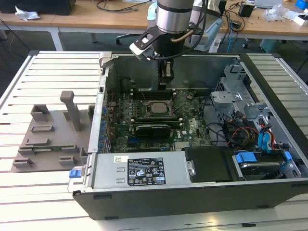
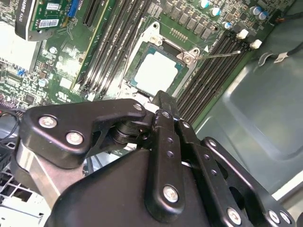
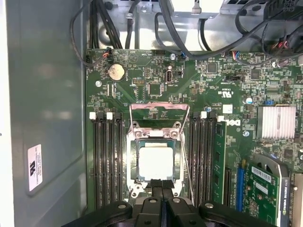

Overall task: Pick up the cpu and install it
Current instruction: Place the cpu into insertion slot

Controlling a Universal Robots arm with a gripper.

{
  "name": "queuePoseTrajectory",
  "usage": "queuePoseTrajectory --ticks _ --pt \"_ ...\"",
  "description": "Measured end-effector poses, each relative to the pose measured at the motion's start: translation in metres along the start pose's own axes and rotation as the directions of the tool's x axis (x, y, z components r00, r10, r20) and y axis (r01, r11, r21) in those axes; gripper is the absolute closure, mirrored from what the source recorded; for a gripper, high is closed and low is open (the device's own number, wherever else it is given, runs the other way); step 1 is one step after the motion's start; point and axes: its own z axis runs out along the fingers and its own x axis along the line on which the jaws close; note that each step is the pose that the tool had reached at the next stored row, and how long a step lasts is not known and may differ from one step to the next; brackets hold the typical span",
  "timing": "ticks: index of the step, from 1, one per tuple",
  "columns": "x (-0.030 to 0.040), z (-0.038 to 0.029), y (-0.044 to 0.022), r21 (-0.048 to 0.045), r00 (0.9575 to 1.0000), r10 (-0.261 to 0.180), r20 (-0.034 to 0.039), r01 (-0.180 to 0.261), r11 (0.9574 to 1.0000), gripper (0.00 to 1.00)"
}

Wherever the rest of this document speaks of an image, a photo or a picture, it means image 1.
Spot black camera cable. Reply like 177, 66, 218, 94
148, 0, 209, 61

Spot black PC case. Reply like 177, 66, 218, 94
68, 51, 308, 221

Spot blue SATA wire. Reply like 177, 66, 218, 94
260, 122, 274, 152
257, 131, 268, 152

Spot clear plastic bags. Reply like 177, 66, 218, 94
261, 3, 292, 23

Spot wooden desk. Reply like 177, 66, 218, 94
0, 0, 154, 51
216, 0, 308, 41

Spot CPU socket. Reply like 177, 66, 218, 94
143, 99, 176, 119

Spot grey case latch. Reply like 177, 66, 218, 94
98, 51, 114, 68

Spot crumpled white paper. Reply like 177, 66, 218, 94
15, 5, 41, 22

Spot metal drive cage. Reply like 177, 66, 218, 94
208, 63, 253, 121

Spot blue box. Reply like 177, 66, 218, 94
295, 0, 308, 12

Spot small black box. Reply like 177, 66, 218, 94
238, 3, 255, 18

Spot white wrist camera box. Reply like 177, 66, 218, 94
129, 27, 164, 61

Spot black chair base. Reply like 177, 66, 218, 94
115, 32, 135, 46

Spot blue cable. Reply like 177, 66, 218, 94
228, 28, 236, 53

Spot metal drive bracket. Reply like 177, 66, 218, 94
243, 102, 277, 135

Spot small silver heatsink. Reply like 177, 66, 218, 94
173, 141, 190, 152

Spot black plastic shroud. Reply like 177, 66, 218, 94
180, 146, 236, 184

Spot green motherboard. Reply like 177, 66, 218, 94
105, 89, 216, 154

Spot silver CPU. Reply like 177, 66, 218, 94
151, 102, 170, 115

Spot silver hard disk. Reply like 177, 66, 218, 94
240, 161, 282, 180

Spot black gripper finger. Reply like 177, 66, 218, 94
157, 59, 176, 92

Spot black monitor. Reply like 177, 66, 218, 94
0, 0, 77, 15

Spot blue disk carrier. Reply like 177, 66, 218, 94
234, 150, 293, 181

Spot coloured power wire bundle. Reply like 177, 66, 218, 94
223, 117, 260, 148

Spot grey power supply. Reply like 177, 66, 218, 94
92, 153, 193, 191

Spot silver laptop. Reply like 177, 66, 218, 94
254, 0, 282, 8

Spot black graphics card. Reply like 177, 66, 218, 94
134, 123, 172, 141

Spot brown parts rack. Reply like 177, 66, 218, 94
11, 90, 96, 173

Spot thick black wire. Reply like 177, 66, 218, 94
202, 95, 227, 146

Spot teal box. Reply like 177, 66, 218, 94
259, 38, 286, 54

